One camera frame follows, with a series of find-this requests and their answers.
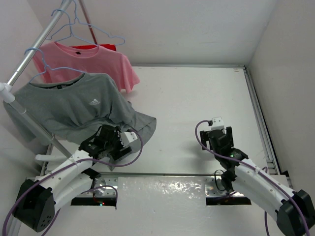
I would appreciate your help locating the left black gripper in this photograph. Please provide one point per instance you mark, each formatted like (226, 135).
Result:
(117, 153)

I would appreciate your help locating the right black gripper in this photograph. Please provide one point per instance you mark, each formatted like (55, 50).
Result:
(204, 138)

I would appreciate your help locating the grey t shirt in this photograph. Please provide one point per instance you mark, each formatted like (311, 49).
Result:
(74, 110)

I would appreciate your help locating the blue wire hanger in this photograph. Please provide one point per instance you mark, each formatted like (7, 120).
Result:
(46, 65)
(76, 20)

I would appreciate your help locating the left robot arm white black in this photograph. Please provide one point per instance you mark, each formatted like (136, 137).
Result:
(38, 200)

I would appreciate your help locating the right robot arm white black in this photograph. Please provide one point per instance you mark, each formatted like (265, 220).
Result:
(293, 211)

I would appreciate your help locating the pink t shirt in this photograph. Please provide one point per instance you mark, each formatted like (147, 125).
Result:
(93, 60)

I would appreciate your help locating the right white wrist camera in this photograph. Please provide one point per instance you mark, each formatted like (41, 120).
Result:
(216, 123)

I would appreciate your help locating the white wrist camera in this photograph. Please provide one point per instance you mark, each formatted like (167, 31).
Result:
(216, 123)
(126, 138)

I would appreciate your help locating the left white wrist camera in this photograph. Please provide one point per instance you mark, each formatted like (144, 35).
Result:
(126, 138)

